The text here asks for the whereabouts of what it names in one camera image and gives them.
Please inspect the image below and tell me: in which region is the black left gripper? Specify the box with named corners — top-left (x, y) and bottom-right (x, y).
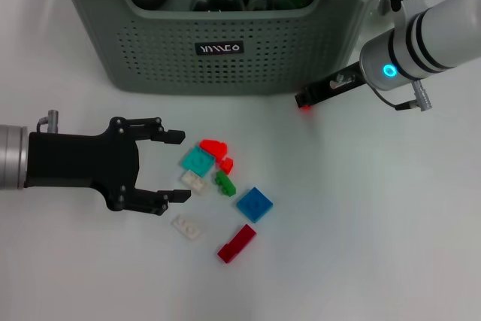
top-left (24, 116), bottom-right (192, 217)

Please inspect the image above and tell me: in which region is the teal square brick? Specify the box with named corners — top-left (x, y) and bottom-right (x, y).
top-left (179, 146), bottom-right (217, 178)

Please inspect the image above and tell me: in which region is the dark red long brick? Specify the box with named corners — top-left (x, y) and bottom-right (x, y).
top-left (216, 223), bottom-right (258, 264)

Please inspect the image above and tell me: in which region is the grey perforated storage bin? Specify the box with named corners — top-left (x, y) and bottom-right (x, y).
top-left (50, 0), bottom-right (373, 96)

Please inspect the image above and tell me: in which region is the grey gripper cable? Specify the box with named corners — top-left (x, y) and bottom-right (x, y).
top-left (328, 74), bottom-right (435, 114)
top-left (35, 110), bottom-right (60, 134)

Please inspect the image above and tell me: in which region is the white two-stud brick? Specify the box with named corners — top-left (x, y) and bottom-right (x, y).
top-left (179, 169), bottom-right (210, 196)
top-left (171, 214), bottom-right (204, 242)

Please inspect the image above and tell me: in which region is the grey left gripper cable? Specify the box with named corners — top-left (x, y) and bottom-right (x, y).
top-left (35, 110), bottom-right (60, 134)

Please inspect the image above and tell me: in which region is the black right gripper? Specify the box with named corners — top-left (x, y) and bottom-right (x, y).
top-left (294, 60), bottom-right (368, 109)

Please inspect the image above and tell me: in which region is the blue square brick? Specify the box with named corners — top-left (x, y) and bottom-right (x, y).
top-left (236, 186), bottom-right (274, 223)

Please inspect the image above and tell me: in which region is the grey right gripper cable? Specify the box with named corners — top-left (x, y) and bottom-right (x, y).
top-left (328, 74), bottom-right (435, 114)

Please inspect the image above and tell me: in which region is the red-orange sloped brick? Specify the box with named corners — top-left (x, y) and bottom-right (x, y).
top-left (198, 138), bottom-right (229, 159)

